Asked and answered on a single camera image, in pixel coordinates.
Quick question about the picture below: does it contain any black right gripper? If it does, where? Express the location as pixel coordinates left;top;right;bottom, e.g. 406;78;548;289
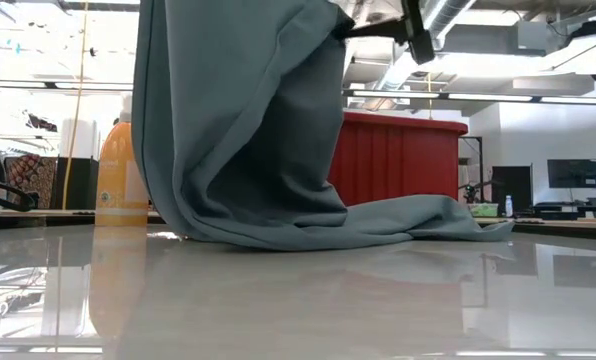
345;0;437;66

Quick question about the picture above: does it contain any grey-green garment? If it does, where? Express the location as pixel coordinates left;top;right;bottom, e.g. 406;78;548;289
130;0;517;252

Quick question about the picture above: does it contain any red plastic laundry bin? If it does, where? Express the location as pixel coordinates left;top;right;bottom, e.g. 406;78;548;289
326;110;470;208

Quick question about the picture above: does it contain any ceiling light strip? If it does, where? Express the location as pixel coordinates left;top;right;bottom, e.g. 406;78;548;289
538;95;596;107
52;81;134;92
446;92;535;103
350;89;442;100

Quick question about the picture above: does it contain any small black tripod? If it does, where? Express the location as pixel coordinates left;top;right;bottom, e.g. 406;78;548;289
458;178;494;204

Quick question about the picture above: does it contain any black computer monitor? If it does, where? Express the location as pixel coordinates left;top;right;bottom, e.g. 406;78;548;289
491;165;534;214
546;158;596;190

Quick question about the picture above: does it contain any pale green box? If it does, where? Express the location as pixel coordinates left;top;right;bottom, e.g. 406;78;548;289
469;201;501;218

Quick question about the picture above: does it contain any orange spray bottle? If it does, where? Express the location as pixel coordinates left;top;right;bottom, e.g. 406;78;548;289
94;92;151;228

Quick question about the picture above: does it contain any white cylinder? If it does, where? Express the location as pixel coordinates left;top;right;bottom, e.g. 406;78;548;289
59;117;100;161

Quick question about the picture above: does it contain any black box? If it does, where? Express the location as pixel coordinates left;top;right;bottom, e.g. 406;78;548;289
51;156;101;211

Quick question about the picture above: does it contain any colourful patterned cloth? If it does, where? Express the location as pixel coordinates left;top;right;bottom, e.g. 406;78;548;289
3;153;59;211

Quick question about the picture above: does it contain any yellow hanging cable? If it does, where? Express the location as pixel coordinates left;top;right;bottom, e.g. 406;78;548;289
61;0;90;211

